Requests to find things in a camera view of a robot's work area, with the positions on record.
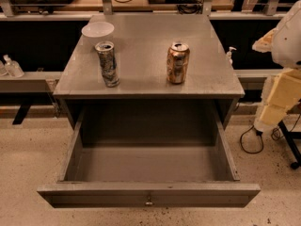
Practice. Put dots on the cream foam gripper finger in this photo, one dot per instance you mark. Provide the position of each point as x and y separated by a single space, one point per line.
280 94
265 43

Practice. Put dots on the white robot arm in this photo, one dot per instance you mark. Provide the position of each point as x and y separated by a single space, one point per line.
287 40

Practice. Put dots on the orange soda can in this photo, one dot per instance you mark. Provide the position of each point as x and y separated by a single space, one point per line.
177 62

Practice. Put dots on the open grey top drawer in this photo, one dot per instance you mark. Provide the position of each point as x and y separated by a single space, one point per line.
122 153

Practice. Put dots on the metal drawer knob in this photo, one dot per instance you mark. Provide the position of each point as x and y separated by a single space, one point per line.
149 201

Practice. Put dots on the white pump bottle right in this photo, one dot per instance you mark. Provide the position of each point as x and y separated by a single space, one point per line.
229 53

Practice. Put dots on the black chair leg with caster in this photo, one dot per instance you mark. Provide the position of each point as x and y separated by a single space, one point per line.
290 138

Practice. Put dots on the white bowl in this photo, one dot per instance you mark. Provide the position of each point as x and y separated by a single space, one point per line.
98 31

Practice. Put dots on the clear sanitizer bottle left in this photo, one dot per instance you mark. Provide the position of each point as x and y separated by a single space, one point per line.
13 68

